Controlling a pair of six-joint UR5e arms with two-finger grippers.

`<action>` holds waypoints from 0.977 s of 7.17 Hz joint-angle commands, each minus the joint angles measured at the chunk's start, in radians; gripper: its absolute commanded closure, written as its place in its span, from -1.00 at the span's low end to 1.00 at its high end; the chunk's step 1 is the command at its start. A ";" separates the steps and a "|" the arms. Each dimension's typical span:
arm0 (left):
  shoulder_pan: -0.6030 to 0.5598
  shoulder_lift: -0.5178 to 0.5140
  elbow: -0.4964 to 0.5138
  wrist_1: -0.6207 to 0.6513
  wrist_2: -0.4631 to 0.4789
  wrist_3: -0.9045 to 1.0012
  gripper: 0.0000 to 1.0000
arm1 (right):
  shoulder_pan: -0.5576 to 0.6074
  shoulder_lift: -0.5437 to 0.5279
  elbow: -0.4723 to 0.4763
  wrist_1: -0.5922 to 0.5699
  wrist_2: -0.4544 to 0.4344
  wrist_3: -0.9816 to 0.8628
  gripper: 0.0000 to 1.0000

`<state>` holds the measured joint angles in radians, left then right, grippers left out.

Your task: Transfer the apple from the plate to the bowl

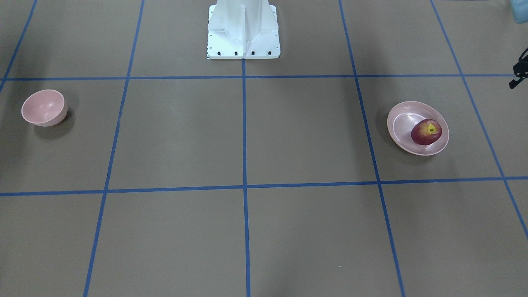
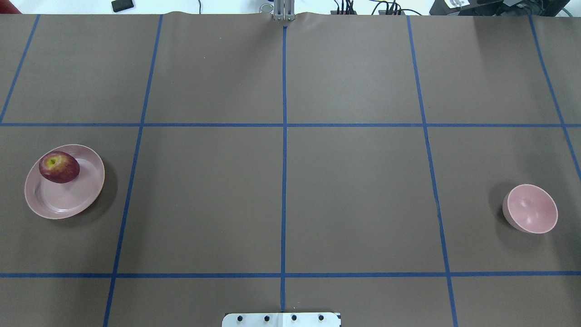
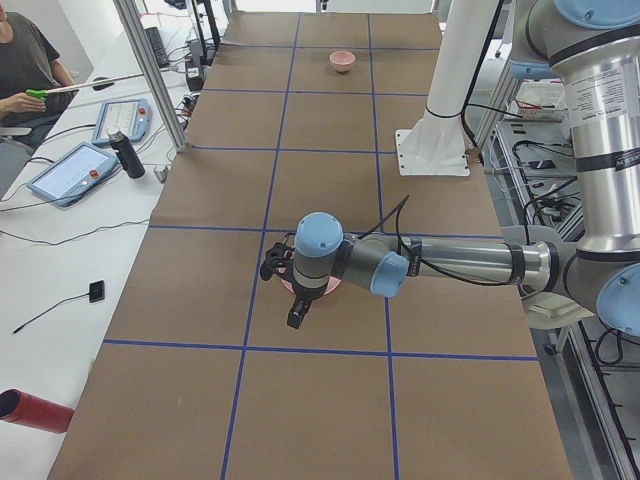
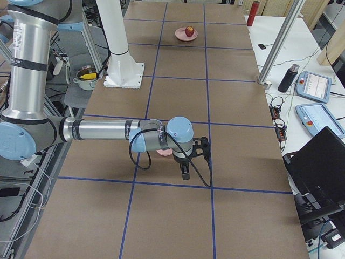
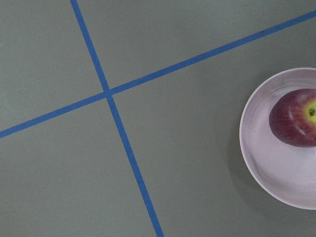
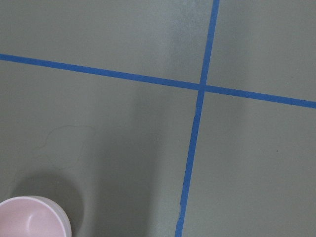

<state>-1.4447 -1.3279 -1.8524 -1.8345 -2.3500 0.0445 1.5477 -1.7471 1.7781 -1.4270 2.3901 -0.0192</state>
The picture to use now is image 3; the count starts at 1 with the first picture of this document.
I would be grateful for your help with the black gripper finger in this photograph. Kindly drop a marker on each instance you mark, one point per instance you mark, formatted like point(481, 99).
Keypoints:
point(298, 312)

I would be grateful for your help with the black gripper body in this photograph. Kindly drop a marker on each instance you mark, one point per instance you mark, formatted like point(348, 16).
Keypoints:
point(304, 295)

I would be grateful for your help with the pink bowl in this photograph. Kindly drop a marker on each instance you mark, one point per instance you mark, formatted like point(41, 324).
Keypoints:
point(342, 61)

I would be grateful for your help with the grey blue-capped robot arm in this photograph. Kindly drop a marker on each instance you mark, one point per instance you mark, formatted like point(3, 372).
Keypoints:
point(593, 48)

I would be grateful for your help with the pink plate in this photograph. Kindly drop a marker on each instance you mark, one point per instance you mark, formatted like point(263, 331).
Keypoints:
point(330, 287)

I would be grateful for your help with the small black square pad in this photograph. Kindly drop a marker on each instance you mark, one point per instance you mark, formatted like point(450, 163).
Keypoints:
point(96, 291)

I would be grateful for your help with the black water bottle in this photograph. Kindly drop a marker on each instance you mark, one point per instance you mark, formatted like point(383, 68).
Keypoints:
point(125, 153)

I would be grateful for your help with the far blue teach pendant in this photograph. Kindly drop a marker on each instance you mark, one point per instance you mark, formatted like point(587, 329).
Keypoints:
point(131, 116)

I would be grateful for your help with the blue teach pendant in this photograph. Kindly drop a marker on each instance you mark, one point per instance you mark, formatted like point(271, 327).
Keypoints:
point(72, 176)
point(131, 116)

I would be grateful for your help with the near blue teach pendant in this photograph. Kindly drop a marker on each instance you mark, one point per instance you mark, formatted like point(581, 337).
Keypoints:
point(72, 176)

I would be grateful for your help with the red cardboard tube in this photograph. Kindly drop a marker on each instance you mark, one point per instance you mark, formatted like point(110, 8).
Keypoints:
point(28, 410)

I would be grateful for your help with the seated person in grey shirt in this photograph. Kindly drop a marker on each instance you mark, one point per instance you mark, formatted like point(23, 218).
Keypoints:
point(29, 61)

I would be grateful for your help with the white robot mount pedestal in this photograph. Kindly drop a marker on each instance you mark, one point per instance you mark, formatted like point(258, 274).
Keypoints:
point(435, 145)

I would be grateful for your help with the green-handled reacher grabber stick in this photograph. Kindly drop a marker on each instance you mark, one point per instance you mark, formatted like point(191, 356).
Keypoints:
point(96, 85)

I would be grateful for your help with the aluminium frame post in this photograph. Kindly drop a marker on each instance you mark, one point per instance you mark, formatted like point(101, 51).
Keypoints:
point(129, 17)

